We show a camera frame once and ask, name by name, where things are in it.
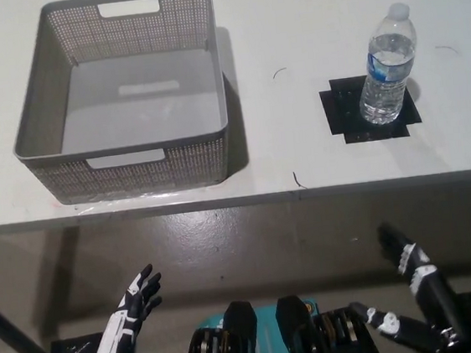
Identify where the clear plastic water bottle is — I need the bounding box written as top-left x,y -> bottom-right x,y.
348,0 -> 427,128

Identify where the dark metal table leg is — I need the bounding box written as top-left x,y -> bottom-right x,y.
0,283 -> 66,353

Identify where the grey perforated plastic basket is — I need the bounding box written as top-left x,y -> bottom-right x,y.
0,0 -> 238,211

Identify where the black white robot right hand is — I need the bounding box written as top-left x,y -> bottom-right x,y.
340,214 -> 471,353

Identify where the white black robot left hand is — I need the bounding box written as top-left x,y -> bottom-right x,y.
78,262 -> 172,353

